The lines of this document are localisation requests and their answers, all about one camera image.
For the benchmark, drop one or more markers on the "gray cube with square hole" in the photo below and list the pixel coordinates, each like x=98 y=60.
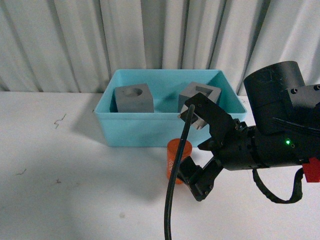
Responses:
x=195 y=93

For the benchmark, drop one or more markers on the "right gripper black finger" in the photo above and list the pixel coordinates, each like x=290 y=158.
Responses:
x=221 y=124
x=200 y=180

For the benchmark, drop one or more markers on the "red plastic clip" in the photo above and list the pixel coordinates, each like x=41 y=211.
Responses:
x=312 y=170

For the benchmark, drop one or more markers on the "light blue plastic box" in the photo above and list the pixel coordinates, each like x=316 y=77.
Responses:
x=156 y=129

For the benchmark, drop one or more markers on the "white pleated curtain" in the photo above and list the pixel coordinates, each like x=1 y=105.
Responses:
x=77 y=45

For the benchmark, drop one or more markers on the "gray cube with round hole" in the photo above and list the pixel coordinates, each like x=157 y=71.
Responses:
x=135 y=98

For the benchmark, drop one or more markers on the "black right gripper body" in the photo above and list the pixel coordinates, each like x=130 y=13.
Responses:
x=247 y=148

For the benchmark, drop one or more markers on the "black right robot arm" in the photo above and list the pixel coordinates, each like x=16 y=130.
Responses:
x=280 y=100

